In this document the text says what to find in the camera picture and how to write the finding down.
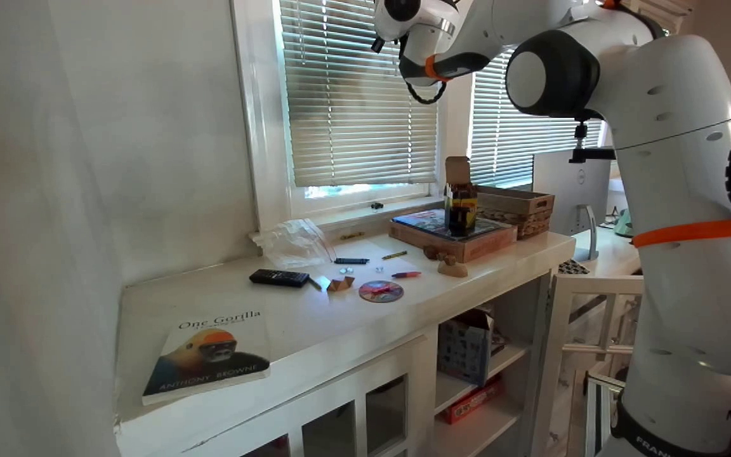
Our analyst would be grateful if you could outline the wicker basket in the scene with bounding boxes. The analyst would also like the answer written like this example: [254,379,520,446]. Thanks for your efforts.
[478,188,554,238]

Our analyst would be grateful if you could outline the colourful round disc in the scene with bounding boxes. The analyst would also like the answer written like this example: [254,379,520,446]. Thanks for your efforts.
[358,280,405,304]

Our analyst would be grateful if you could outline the clear plastic bag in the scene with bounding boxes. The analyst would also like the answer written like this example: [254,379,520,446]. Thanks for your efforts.
[251,217,331,267]

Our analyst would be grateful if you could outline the red marker pen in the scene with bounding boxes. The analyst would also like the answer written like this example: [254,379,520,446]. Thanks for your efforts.
[391,271,422,280]

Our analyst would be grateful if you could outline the beige window blinds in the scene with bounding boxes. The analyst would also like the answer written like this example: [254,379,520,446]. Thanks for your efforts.
[279,0,436,186]

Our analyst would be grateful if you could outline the computer monitor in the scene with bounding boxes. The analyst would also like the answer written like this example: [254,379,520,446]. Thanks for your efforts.
[534,150,609,261]

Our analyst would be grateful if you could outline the blue small pen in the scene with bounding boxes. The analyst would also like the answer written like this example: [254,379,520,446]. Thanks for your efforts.
[334,256,372,267]

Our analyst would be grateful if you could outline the grey mesh box on shelf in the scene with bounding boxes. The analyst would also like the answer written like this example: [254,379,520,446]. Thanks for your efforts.
[436,309,494,385]

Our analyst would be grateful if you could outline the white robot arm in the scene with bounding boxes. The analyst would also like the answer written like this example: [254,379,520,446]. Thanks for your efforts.
[373,0,731,457]

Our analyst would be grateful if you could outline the small brown toy piece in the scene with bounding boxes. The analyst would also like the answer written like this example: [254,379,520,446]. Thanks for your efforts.
[327,276,355,295]

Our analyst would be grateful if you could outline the white cabinet with shelves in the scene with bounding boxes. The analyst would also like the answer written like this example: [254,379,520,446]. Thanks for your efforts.
[115,234,575,457]

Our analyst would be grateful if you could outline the black remote control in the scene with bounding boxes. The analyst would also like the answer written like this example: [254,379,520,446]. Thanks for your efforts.
[249,269,311,289]

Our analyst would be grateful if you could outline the cardboard box of crayons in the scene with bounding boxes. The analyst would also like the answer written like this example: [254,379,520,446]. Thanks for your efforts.
[444,156,478,202]

